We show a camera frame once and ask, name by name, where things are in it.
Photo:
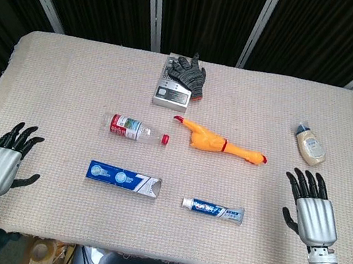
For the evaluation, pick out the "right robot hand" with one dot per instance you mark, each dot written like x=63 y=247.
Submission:
x=316 y=221

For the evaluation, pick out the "blue white toothpaste tube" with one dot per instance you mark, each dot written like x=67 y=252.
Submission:
x=214 y=210

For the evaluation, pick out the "blue white toothpaste box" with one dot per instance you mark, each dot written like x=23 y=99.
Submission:
x=114 y=175

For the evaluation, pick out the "beige squeeze sauce bottle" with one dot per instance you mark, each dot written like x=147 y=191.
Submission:
x=312 y=147

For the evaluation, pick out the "yellow rubber chicken toy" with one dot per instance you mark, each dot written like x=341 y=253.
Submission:
x=209 y=141

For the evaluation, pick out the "clear bottle with red label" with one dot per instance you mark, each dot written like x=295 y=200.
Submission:
x=126 y=127

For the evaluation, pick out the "beige woven tablecloth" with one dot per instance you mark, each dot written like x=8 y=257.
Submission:
x=255 y=94

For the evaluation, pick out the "silver metal box device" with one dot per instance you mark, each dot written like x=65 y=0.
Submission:
x=170 y=98

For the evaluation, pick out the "grey knit work glove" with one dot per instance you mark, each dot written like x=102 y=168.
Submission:
x=190 y=74

